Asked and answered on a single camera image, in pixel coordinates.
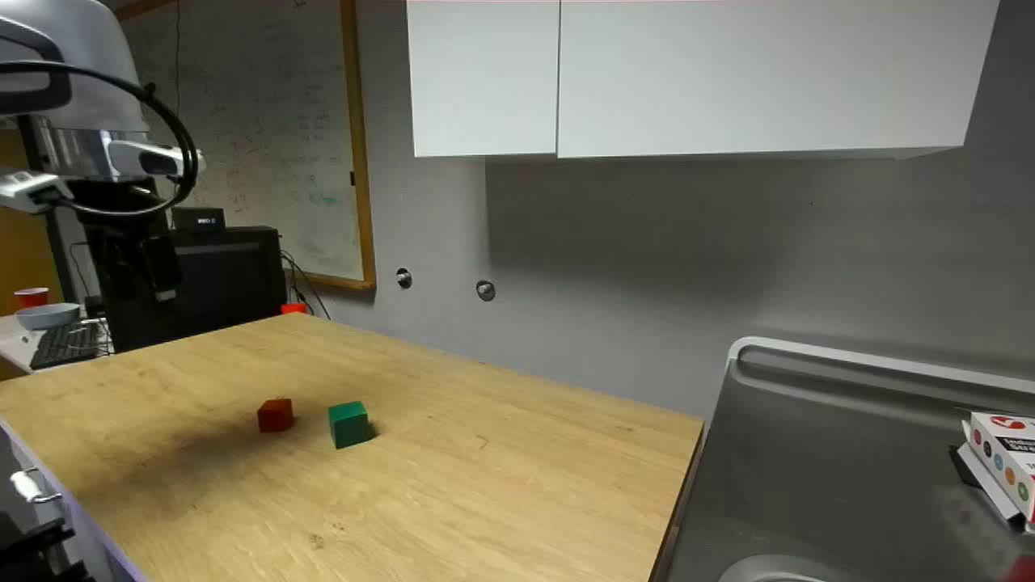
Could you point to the orange block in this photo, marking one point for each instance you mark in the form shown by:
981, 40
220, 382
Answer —
277, 414

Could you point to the colourful printed cardboard box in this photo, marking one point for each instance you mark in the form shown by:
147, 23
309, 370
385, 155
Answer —
1005, 458

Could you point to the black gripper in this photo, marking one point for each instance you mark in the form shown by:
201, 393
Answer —
114, 205

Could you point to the black computer monitor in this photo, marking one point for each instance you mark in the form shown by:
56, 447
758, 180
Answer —
220, 286

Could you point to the red cup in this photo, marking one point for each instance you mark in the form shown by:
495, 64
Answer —
32, 299

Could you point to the wooden framed whiteboard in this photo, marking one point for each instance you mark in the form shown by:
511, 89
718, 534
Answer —
291, 142

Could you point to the green block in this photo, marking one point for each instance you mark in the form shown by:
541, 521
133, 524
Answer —
350, 426

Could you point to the black keyboard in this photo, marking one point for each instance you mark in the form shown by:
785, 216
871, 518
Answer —
67, 343

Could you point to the white wall cabinet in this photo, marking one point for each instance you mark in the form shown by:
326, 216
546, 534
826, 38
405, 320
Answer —
701, 69

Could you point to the stainless steel sink counter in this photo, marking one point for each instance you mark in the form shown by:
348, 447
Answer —
843, 475

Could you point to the round metal wall socket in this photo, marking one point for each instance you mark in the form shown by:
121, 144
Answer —
401, 276
487, 290

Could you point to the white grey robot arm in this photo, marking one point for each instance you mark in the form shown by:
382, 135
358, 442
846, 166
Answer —
67, 65

